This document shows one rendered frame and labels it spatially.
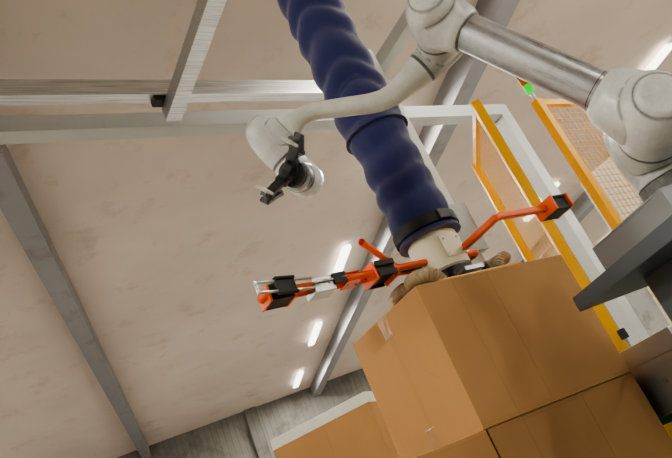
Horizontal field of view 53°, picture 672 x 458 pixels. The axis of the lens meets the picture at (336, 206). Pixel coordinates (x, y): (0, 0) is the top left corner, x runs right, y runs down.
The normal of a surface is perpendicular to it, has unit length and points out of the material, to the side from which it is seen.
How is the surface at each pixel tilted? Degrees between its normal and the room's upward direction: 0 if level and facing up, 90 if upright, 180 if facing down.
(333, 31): 80
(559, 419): 90
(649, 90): 96
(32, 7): 180
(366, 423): 90
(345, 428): 90
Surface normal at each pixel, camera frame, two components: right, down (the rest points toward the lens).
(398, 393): -0.84, 0.10
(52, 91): 0.41, -0.55
